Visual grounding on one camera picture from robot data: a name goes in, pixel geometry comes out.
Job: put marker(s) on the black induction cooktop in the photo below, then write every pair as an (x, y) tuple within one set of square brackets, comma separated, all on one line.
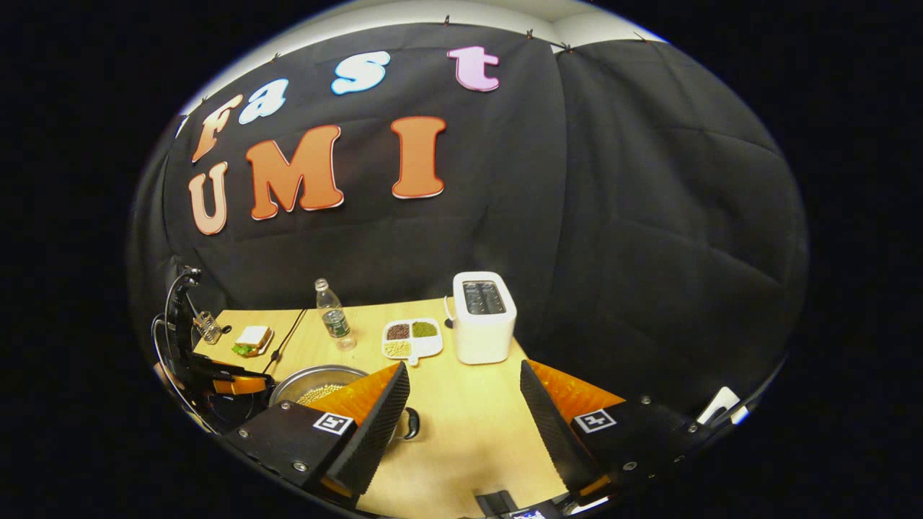
[(238, 411)]

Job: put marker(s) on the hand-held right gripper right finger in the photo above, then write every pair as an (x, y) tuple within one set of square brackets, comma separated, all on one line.
[(555, 440)]

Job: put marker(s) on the white toaster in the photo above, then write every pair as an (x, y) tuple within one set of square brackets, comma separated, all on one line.
[(483, 331)]

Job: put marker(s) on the clear plastic water bottle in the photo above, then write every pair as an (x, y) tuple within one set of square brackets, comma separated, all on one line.
[(334, 321)]

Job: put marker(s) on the black table clamp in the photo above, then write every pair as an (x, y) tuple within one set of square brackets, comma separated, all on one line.
[(496, 503)]

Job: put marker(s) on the pile of yellow soybeans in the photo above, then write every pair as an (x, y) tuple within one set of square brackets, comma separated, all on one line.
[(321, 393)]

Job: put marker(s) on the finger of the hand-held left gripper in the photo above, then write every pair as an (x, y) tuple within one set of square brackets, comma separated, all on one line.
[(245, 386)]

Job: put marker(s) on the stainless steel pot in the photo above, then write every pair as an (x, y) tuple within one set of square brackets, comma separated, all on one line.
[(296, 386)]

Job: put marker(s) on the small glass container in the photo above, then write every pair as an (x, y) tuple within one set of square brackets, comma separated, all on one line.
[(208, 328)]

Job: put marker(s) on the sandwich on white plate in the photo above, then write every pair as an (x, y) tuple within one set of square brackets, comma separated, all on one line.
[(252, 339)]

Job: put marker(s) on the white divided dish of beans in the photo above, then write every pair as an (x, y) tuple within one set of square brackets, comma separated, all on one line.
[(425, 346)]

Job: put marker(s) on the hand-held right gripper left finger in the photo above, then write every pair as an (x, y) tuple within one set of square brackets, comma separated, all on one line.
[(378, 432)]

